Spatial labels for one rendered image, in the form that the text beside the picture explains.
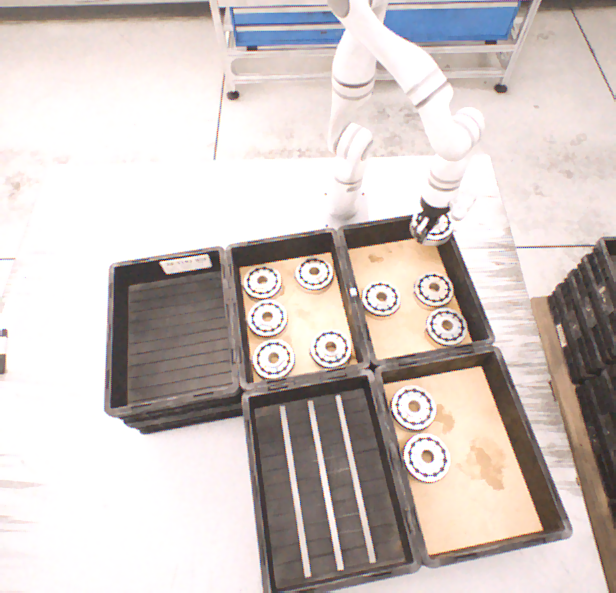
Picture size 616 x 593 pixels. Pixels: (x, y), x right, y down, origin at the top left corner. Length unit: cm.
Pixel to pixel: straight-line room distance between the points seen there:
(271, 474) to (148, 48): 307
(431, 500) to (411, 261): 61
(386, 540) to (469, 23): 257
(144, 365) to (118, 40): 289
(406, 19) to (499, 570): 251
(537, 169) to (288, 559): 237
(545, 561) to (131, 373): 107
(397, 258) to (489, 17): 192
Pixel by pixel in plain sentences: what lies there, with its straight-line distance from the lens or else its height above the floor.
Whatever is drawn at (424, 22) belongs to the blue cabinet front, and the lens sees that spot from 292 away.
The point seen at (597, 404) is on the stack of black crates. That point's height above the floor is 27.
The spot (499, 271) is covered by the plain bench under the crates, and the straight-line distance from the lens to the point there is 154.
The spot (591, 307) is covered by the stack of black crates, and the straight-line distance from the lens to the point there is 195.
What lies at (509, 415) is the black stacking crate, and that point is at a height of 88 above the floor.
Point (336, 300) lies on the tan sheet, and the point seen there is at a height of 83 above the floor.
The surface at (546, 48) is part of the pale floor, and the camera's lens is 375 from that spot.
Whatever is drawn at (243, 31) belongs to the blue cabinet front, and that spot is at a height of 41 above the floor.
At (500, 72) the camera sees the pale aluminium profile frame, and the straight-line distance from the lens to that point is 321.
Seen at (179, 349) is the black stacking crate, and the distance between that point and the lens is 124.
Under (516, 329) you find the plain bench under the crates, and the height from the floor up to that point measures 70.
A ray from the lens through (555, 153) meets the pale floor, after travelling 302.
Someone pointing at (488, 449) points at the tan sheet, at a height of 83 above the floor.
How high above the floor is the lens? 194
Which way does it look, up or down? 61 degrees down
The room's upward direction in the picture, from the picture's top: 2 degrees counter-clockwise
